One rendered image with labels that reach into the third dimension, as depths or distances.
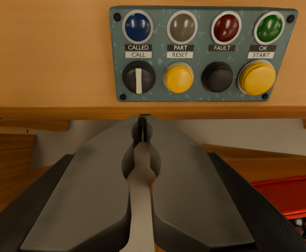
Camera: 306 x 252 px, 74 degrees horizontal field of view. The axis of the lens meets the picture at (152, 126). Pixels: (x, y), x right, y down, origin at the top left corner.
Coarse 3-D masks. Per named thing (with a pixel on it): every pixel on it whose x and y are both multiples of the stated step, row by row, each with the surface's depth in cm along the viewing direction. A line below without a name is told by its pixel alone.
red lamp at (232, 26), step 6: (222, 18) 16; (228, 18) 16; (234, 18) 16; (216, 24) 16; (222, 24) 16; (228, 24) 16; (234, 24) 16; (216, 30) 16; (222, 30) 16; (228, 30) 16; (234, 30) 16; (216, 36) 16; (222, 36) 16; (228, 36) 16; (234, 36) 16
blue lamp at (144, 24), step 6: (132, 18) 15; (138, 18) 15; (144, 18) 15; (126, 24) 16; (132, 24) 15; (138, 24) 15; (144, 24) 16; (126, 30) 16; (132, 30) 16; (138, 30) 16; (144, 30) 16; (132, 36) 16; (138, 36) 16; (144, 36) 16
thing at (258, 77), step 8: (256, 64) 17; (264, 64) 17; (248, 72) 17; (256, 72) 17; (264, 72) 17; (272, 72) 17; (240, 80) 18; (248, 80) 17; (256, 80) 17; (264, 80) 17; (272, 80) 17; (248, 88) 18; (256, 88) 18; (264, 88) 18
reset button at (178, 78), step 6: (174, 66) 17; (180, 66) 17; (186, 66) 17; (168, 72) 17; (174, 72) 17; (180, 72) 17; (186, 72) 17; (168, 78) 17; (174, 78) 17; (180, 78) 17; (186, 78) 17; (192, 78) 17; (168, 84) 17; (174, 84) 17; (180, 84) 17; (186, 84) 17; (174, 90) 18; (180, 90) 18
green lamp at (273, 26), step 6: (264, 18) 16; (270, 18) 16; (276, 18) 16; (264, 24) 16; (270, 24) 16; (276, 24) 16; (282, 24) 16; (258, 30) 16; (264, 30) 16; (270, 30) 16; (276, 30) 16; (258, 36) 16; (264, 36) 16; (270, 36) 16; (276, 36) 16
